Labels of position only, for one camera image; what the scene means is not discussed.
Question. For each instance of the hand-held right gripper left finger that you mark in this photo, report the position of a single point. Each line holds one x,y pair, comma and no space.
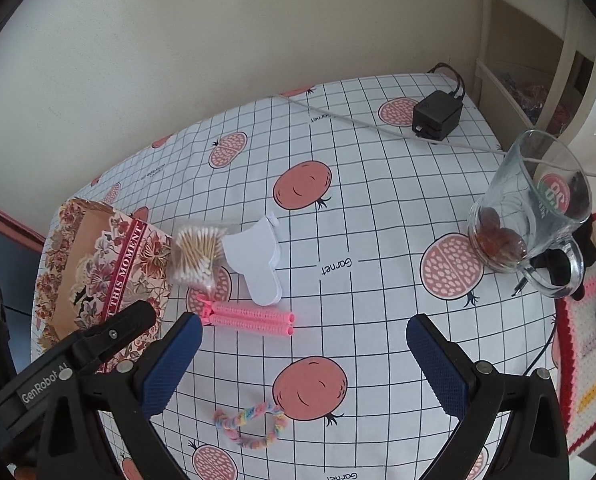
172,360

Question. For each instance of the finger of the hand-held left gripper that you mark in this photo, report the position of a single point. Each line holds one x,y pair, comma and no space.
117,327

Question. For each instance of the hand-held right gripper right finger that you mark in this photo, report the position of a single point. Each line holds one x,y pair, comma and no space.
438,365

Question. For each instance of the floral cardboard box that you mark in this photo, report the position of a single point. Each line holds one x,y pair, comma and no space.
127,255

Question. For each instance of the pink hair roller clip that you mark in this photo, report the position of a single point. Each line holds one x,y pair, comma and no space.
253,317

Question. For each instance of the bag of cotton swabs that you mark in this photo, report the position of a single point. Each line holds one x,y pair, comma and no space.
197,250

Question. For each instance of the white checkered cloth desktop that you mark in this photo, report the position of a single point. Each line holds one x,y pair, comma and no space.
378,200

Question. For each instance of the brown round pieces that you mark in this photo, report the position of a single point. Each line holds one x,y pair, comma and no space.
503,245

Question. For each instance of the red edged crochet mat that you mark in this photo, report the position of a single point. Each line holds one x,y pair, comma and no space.
593,360

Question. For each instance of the glass mug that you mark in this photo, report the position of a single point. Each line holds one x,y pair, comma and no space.
528,200

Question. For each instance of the black plastic object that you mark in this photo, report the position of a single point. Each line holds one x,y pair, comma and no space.
587,245

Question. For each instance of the black power adapter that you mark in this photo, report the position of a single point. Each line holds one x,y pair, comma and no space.
435,115

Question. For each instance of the red mesh bag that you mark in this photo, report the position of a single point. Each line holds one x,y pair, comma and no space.
543,100

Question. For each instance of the white shelf unit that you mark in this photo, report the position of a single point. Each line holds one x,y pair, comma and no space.
573,35

